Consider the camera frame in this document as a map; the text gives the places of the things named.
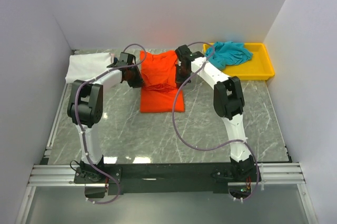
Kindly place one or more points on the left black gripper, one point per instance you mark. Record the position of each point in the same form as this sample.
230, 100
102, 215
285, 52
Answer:
139, 81

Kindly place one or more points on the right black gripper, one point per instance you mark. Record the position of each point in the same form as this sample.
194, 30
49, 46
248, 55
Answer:
179, 81

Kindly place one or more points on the orange t-shirt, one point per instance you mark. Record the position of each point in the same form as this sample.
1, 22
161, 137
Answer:
159, 90

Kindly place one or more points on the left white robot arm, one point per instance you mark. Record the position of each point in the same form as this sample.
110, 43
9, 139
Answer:
85, 106

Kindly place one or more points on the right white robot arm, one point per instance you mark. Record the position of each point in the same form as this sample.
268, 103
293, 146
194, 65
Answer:
228, 104

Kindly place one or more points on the teal t-shirt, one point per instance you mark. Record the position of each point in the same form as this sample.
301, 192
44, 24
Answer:
228, 53

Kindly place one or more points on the folded white t-shirt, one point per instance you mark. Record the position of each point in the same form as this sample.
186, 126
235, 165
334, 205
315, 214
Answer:
87, 66

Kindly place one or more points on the yellow plastic tray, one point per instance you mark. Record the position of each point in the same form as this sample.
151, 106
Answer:
258, 68

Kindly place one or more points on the black base beam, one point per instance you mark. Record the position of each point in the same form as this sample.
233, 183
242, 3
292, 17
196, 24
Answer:
166, 177

